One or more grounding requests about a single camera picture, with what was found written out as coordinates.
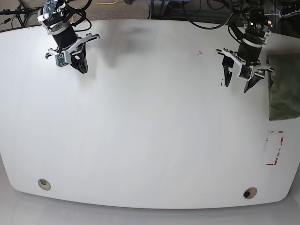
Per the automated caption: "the right table cable grommet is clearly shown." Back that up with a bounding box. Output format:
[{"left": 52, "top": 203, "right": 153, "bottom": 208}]
[{"left": 243, "top": 187, "right": 257, "bottom": 199}]

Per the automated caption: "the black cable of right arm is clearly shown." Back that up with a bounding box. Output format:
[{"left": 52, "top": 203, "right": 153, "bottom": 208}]
[{"left": 63, "top": 0, "right": 93, "bottom": 31}]

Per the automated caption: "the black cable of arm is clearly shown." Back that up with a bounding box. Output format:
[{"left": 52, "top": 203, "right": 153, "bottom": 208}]
[
  {"left": 182, "top": 0, "right": 237, "bottom": 30},
  {"left": 63, "top": 0, "right": 93, "bottom": 31}
]

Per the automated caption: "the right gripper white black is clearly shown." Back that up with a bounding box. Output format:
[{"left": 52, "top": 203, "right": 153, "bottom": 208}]
[{"left": 45, "top": 28, "right": 100, "bottom": 74}]

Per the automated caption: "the white power strip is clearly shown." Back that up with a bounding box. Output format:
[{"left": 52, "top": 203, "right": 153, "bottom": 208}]
[{"left": 279, "top": 5, "right": 300, "bottom": 18}]

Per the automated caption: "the olive green T-shirt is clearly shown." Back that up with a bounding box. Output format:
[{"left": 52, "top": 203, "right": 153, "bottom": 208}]
[{"left": 269, "top": 53, "right": 300, "bottom": 121}]

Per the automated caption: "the red tape rectangle marking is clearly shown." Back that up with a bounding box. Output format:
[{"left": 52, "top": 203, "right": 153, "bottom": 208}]
[{"left": 263, "top": 130, "right": 285, "bottom": 166}]

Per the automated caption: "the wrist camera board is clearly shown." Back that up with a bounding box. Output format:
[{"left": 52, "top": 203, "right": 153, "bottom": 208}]
[
  {"left": 55, "top": 53, "right": 68, "bottom": 67},
  {"left": 238, "top": 66, "right": 252, "bottom": 81}
]

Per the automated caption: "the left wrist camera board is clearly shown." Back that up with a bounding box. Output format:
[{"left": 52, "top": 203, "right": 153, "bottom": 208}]
[{"left": 238, "top": 66, "right": 252, "bottom": 81}]

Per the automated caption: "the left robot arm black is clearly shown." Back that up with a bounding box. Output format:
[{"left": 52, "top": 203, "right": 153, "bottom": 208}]
[{"left": 217, "top": 0, "right": 273, "bottom": 93}]

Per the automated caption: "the left table cable grommet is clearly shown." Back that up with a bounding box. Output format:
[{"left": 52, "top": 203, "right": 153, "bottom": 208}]
[{"left": 38, "top": 179, "right": 51, "bottom": 191}]

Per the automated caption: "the table cable grommet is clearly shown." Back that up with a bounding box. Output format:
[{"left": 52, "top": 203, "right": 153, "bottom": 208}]
[
  {"left": 38, "top": 179, "right": 51, "bottom": 191},
  {"left": 243, "top": 187, "right": 257, "bottom": 199}
]

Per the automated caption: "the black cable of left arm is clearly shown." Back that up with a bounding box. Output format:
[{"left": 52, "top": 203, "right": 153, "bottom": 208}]
[{"left": 182, "top": 0, "right": 237, "bottom": 30}]

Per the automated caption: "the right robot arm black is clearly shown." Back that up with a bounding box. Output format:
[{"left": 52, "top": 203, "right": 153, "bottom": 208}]
[{"left": 37, "top": 0, "right": 100, "bottom": 74}]

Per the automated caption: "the black tripod stand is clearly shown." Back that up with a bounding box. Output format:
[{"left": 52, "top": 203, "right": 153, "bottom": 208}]
[{"left": 0, "top": 0, "right": 42, "bottom": 29}]

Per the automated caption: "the yellow cable on floor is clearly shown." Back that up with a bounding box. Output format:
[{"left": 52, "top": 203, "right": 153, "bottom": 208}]
[{"left": 70, "top": 0, "right": 120, "bottom": 24}]

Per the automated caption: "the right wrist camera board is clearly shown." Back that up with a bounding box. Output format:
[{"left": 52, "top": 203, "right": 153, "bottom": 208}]
[{"left": 55, "top": 53, "right": 68, "bottom": 67}]

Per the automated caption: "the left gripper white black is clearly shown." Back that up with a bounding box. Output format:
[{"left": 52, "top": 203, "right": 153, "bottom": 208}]
[{"left": 216, "top": 39, "right": 274, "bottom": 93}]

